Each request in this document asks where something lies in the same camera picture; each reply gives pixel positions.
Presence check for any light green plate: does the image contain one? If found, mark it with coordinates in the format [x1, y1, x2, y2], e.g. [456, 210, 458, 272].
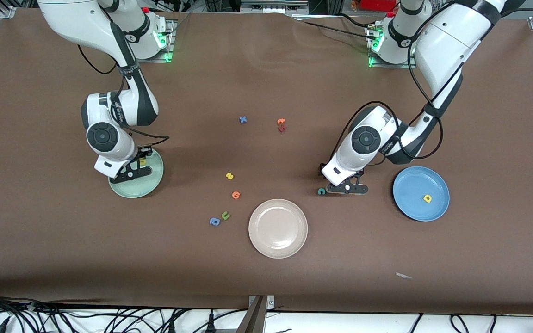
[108, 148, 164, 199]

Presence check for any blue plate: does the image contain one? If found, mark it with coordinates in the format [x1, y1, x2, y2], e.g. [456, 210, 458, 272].
[392, 166, 450, 222]

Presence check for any beige plate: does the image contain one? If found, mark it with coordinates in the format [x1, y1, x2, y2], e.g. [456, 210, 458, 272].
[248, 199, 308, 259]

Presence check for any red box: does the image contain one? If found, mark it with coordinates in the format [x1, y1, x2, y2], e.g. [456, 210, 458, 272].
[359, 0, 397, 12]

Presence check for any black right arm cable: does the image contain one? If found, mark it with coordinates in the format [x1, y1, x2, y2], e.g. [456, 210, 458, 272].
[77, 44, 171, 149]

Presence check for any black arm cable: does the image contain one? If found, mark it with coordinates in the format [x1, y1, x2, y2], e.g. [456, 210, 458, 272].
[330, 0, 475, 162]
[77, 44, 171, 149]

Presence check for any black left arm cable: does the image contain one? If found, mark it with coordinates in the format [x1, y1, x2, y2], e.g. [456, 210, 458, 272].
[330, 0, 475, 162]

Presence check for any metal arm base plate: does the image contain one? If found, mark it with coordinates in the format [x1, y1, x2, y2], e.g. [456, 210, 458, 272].
[124, 18, 175, 63]
[366, 23, 417, 69]

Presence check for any black cable on table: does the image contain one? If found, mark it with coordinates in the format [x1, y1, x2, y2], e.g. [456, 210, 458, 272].
[294, 13, 380, 41]

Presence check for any grey metal post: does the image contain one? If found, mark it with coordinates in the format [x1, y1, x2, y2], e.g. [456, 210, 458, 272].
[236, 295, 268, 333]

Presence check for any aluminium frame piece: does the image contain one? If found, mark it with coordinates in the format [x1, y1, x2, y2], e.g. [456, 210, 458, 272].
[240, 0, 310, 15]

